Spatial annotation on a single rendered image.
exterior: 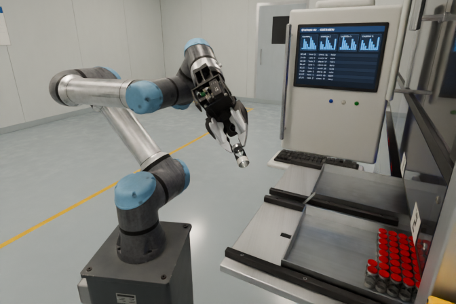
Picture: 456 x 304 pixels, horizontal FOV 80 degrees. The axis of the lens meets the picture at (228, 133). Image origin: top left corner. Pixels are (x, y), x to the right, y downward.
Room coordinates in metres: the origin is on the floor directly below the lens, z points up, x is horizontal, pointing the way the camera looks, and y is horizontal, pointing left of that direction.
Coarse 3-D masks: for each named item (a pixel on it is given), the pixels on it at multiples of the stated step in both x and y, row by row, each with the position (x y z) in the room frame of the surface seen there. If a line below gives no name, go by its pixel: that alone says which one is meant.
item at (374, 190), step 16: (320, 176) 0.98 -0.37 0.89; (336, 176) 0.99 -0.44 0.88; (352, 176) 0.99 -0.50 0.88; (368, 176) 0.96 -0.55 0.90; (384, 176) 0.94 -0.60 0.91; (320, 192) 0.87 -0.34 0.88; (336, 192) 0.87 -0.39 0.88; (352, 192) 0.87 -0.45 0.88; (368, 192) 0.87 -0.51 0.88; (384, 192) 0.87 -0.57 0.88; (400, 192) 0.87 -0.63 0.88; (368, 208) 0.74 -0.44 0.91; (384, 208) 0.77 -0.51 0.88; (400, 208) 0.77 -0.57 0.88
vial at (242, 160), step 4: (232, 148) 0.50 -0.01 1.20; (236, 148) 0.49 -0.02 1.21; (240, 148) 0.49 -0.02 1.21; (236, 152) 0.48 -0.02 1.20; (240, 152) 0.48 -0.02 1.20; (244, 152) 0.48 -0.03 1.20; (236, 156) 0.47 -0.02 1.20; (240, 156) 0.47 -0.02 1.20; (244, 156) 0.47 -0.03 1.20; (236, 160) 0.47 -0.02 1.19; (240, 160) 0.46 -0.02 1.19; (244, 160) 0.46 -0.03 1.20; (248, 160) 0.46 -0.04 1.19; (240, 164) 0.46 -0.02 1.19; (244, 164) 0.46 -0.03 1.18; (248, 164) 0.47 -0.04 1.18
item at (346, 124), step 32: (352, 0) 1.37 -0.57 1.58; (320, 32) 1.41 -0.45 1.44; (352, 32) 1.35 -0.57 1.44; (384, 32) 1.29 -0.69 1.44; (320, 64) 1.41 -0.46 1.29; (352, 64) 1.34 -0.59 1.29; (384, 64) 1.28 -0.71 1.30; (288, 96) 1.48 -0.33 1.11; (320, 96) 1.40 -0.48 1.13; (352, 96) 1.33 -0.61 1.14; (384, 96) 1.27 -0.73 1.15; (288, 128) 1.48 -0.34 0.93; (320, 128) 1.39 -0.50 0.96; (352, 128) 1.32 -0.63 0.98; (352, 160) 1.31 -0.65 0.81
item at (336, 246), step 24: (312, 216) 0.73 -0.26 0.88; (336, 216) 0.70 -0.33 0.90; (312, 240) 0.62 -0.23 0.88; (336, 240) 0.62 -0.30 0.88; (360, 240) 0.62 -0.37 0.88; (288, 264) 0.51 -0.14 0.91; (312, 264) 0.53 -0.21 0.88; (336, 264) 0.53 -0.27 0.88; (360, 264) 0.53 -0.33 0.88; (360, 288) 0.44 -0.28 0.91
